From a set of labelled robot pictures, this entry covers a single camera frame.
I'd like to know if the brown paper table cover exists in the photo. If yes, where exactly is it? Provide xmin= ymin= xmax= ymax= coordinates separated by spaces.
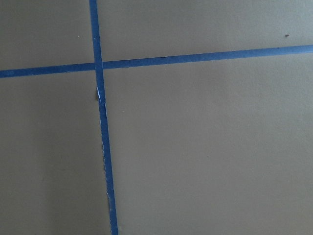
xmin=0 ymin=0 xmax=313 ymax=235

